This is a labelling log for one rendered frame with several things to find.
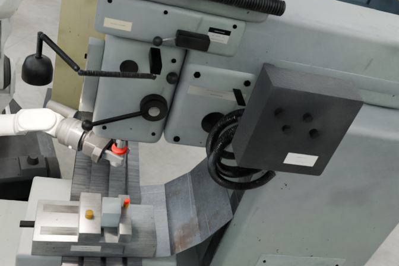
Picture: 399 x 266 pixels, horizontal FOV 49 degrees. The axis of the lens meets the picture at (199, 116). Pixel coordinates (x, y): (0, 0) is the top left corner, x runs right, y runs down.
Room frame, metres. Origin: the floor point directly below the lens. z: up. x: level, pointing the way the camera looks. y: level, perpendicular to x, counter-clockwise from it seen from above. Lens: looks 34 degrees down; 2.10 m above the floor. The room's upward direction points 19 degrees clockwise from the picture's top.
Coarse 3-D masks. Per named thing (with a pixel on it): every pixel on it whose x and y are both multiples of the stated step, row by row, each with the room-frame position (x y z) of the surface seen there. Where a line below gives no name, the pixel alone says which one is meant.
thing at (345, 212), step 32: (352, 128) 0.96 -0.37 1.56; (384, 128) 1.01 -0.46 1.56; (224, 160) 1.18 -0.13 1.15; (352, 160) 0.97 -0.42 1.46; (384, 160) 1.00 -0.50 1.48; (256, 192) 0.92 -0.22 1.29; (288, 192) 0.93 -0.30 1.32; (320, 192) 0.96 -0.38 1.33; (352, 192) 0.99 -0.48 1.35; (384, 192) 1.02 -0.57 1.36; (224, 224) 1.00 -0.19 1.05; (256, 224) 0.92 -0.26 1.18; (288, 224) 0.95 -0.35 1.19; (320, 224) 0.98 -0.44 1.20; (352, 224) 1.01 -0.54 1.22; (384, 224) 1.05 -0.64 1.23; (224, 256) 0.92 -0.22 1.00; (256, 256) 0.93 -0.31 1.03; (288, 256) 0.96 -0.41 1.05; (320, 256) 1.00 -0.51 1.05; (352, 256) 1.04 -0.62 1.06
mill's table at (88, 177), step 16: (128, 144) 1.32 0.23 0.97; (80, 160) 1.15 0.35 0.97; (128, 160) 1.23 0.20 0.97; (80, 176) 1.08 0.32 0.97; (96, 176) 1.10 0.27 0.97; (112, 176) 1.13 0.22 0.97; (128, 176) 1.15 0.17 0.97; (80, 192) 1.01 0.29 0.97; (96, 192) 1.03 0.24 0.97; (112, 192) 1.05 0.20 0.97; (128, 192) 1.08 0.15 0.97; (64, 256) 0.76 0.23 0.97; (80, 256) 0.79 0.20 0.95; (96, 256) 0.80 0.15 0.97
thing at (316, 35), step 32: (288, 0) 1.11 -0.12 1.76; (320, 0) 1.21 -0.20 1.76; (256, 32) 0.98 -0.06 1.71; (288, 32) 1.00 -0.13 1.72; (320, 32) 1.03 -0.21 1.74; (352, 32) 1.06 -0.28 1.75; (384, 32) 1.12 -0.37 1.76; (224, 64) 0.96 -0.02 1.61; (256, 64) 0.99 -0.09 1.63; (288, 64) 1.01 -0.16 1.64; (320, 64) 1.04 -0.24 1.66; (352, 64) 1.07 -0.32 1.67; (384, 64) 1.09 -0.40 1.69; (384, 96) 1.11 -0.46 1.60
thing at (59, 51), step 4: (40, 36) 0.85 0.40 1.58; (44, 36) 0.85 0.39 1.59; (44, 40) 0.85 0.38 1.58; (48, 40) 0.84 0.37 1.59; (48, 44) 0.83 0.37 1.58; (52, 44) 0.83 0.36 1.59; (52, 48) 0.82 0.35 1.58; (56, 48) 0.82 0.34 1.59; (56, 52) 0.81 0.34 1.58; (60, 52) 0.81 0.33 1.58; (64, 52) 0.81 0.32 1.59; (60, 56) 0.81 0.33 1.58; (64, 56) 0.80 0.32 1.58; (68, 56) 0.80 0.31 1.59; (64, 60) 0.80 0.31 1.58; (68, 60) 0.79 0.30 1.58; (72, 60) 0.80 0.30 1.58; (68, 64) 0.79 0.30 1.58; (72, 64) 0.78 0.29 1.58; (76, 64) 0.78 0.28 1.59; (72, 68) 0.78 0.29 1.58; (76, 68) 0.77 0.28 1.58
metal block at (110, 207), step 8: (104, 200) 0.88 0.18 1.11; (112, 200) 0.89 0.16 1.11; (120, 200) 0.90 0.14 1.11; (104, 208) 0.85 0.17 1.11; (112, 208) 0.86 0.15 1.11; (120, 208) 0.87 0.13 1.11; (104, 216) 0.84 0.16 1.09; (112, 216) 0.85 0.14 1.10; (120, 216) 0.86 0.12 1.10; (104, 224) 0.84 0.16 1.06; (112, 224) 0.85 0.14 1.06
